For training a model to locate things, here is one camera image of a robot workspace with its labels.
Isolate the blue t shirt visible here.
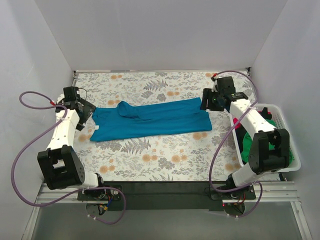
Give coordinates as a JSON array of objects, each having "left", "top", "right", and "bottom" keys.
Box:
[{"left": 90, "top": 97, "right": 212, "bottom": 142}]

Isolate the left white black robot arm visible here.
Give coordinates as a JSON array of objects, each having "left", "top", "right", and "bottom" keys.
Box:
[{"left": 37, "top": 86, "right": 107, "bottom": 200}]

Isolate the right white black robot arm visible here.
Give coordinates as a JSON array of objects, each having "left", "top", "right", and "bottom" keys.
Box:
[{"left": 200, "top": 76, "right": 290, "bottom": 199}]

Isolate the magenta t shirt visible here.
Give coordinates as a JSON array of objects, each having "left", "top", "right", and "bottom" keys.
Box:
[{"left": 232, "top": 107, "right": 272, "bottom": 131}]

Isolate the black t shirt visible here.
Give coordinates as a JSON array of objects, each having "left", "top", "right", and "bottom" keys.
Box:
[{"left": 235, "top": 107, "right": 272, "bottom": 153}]

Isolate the green t shirt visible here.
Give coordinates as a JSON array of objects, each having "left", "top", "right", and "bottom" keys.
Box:
[{"left": 235, "top": 119, "right": 295, "bottom": 165}]

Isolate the white plastic laundry basket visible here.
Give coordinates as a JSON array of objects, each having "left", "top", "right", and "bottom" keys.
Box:
[{"left": 229, "top": 103, "right": 301, "bottom": 173}]

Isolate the aluminium frame rail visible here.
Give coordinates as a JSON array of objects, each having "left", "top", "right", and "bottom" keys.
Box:
[{"left": 36, "top": 183, "right": 78, "bottom": 204}]

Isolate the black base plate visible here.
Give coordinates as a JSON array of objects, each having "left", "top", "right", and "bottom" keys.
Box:
[{"left": 77, "top": 181, "right": 257, "bottom": 216}]

